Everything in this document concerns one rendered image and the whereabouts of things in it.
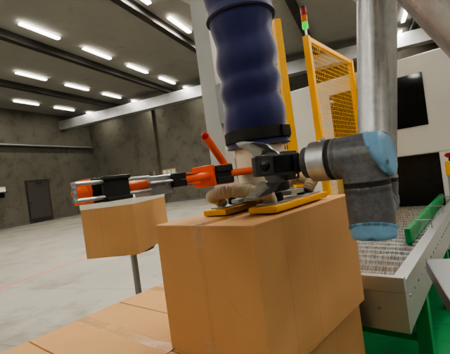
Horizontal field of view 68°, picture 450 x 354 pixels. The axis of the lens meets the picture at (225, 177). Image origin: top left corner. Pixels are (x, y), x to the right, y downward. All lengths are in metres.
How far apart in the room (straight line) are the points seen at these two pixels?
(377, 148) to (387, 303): 0.91
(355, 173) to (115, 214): 1.95
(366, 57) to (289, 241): 0.50
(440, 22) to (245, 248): 0.60
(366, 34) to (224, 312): 0.77
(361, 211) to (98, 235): 2.06
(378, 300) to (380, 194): 0.85
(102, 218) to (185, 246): 1.53
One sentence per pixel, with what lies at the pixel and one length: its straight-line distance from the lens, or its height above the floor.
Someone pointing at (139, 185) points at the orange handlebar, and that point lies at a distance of 0.77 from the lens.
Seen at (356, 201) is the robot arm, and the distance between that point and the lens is 0.71.
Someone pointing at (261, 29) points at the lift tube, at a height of 1.52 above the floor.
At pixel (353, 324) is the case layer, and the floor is 0.48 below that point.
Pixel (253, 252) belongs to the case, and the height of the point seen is 0.88.
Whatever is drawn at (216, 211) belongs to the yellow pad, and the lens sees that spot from 1.09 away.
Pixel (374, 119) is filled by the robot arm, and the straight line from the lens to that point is 0.84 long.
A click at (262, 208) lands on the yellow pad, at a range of 0.98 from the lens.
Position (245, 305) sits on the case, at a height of 0.74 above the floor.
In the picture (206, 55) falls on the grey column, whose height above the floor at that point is 2.02.
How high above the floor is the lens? 1.07
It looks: level
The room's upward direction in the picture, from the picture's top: 8 degrees counter-clockwise
